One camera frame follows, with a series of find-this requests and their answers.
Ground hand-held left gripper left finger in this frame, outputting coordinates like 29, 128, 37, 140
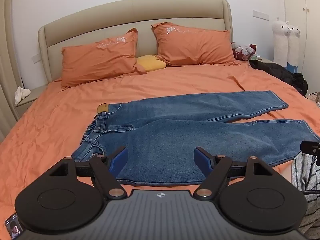
47, 146, 129, 200

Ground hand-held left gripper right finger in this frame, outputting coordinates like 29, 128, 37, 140
194, 146, 274, 200

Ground blue denim pants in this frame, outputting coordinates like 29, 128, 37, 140
71, 90, 320, 188

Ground grey striped garment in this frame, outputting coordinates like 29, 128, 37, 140
291, 152, 320, 235

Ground orange bed sheet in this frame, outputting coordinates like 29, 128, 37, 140
0, 64, 320, 240

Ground black jacket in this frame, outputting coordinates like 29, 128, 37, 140
249, 59, 308, 96

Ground yellow cushion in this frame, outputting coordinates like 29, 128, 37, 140
136, 54, 167, 72

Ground orange embroidered pillow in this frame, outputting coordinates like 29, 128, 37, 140
61, 28, 147, 88
151, 22, 242, 67

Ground white alpaca plush toy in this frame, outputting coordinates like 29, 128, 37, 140
272, 17, 291, 65
287, 24, 301, 73

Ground beige nightstand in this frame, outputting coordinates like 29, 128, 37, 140
14, 84, 48, 120

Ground red and white stuffed toy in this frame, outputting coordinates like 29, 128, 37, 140
230, 42, 258, 61

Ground crumpled white cloth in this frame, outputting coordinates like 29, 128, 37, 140
14, 86, 31, 105

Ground smartphone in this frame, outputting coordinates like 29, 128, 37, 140
4, 212, 24, 240

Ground cream wardrobe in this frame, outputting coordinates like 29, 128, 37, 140
281, 0, 320, 100

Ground beige padded headboard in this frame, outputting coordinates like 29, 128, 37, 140
37, 0, 234, 82

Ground beige curtain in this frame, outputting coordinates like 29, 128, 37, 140
0, 0, 23, 140

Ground white wall switch panel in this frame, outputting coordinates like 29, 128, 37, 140
252, 10, 270, 20

